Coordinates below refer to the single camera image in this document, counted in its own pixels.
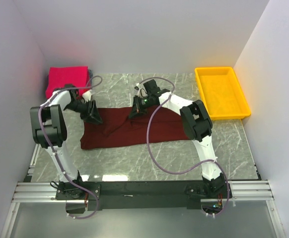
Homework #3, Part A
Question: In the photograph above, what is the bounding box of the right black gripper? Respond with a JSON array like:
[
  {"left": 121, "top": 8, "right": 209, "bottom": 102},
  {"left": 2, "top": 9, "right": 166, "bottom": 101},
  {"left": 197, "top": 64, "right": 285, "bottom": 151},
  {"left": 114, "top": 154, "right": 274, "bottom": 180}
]
[{"left": 128, "top": 95, "right": 153, "bottom": 119}]

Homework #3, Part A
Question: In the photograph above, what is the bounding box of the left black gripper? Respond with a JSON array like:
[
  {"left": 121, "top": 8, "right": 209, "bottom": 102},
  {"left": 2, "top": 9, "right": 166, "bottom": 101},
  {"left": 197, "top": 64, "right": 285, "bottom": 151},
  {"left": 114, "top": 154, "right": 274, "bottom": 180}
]
[{"left": 66, "top": 99, "right": 103, "bottom": 125}]

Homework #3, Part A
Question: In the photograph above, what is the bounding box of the dark red t-shirt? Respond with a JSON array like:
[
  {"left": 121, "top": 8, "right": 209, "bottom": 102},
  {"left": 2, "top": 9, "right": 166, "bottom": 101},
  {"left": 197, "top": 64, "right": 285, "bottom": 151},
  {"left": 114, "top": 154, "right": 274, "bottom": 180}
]
[{"left": 80, "top": 106, "right": 188, "bottom": 150}]

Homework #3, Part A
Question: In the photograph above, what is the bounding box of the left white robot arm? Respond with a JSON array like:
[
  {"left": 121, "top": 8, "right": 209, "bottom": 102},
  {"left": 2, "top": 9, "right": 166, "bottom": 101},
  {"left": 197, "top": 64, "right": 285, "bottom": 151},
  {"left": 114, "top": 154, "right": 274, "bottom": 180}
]
[{"left": 30, "top": 84, "right": 103, "bottom": 199}]

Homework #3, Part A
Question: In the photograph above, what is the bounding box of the folded pink t-shirt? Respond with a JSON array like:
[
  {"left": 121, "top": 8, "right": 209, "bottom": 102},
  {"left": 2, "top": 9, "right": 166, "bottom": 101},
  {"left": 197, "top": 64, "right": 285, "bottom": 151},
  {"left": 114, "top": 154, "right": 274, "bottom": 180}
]
[{"left": 45, "top": 66, "right": 89, "bottom": 99}]

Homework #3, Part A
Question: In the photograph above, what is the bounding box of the black base beam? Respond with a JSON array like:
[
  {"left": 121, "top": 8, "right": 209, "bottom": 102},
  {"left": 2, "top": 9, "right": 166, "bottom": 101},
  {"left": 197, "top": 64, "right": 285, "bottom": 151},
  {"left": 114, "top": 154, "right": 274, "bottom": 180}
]
[{"left": 56, "top": 180, "right": 232, "bottom": 210}]

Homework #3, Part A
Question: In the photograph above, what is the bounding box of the yellow plastic tray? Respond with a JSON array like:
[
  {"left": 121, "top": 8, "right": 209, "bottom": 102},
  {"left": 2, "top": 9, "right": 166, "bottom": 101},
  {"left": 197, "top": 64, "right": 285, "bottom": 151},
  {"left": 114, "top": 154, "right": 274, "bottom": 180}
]
[{"left": 195, "top": 66, "right": 251, "bottom": 120}]

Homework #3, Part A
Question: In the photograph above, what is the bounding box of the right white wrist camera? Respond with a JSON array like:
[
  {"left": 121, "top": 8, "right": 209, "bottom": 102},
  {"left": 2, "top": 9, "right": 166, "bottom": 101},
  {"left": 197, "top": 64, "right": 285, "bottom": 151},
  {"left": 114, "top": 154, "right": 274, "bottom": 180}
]
[{"left": 135, "top": 83, "right": 147, "bottom": 98}]

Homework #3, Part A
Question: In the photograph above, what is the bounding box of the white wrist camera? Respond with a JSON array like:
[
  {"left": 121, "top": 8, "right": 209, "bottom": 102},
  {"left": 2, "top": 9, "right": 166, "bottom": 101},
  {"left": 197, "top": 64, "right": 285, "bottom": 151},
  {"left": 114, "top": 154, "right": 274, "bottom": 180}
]
[
  {"left": 135, "top": 83, "right": 147, "bottom": 98},
  {"left": 82, "top": 90, "right": 93, "bottom": 102}
]

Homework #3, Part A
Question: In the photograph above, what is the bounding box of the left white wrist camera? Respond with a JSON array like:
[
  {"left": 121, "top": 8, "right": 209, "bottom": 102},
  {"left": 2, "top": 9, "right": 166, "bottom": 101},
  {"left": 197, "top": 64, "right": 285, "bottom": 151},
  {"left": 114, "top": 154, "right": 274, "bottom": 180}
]
[{"left": 82, "top": 90, "right": 93, "bottom": 102}]

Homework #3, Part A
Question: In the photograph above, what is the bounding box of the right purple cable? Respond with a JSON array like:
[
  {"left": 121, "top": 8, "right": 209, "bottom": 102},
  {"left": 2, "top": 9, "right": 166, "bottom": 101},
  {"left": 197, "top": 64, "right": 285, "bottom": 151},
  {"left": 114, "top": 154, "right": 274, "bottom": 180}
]
[{"left": 134, "top": 77, "right": 231, "bottom": 217}]

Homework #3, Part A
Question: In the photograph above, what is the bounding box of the aluminium rail frame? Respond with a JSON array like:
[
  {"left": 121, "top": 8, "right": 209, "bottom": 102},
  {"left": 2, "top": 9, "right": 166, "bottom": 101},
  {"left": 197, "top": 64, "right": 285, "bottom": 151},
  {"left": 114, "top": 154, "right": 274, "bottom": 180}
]
[{"left": 1, "top": 154, "right": 285, "bottom": 238}]

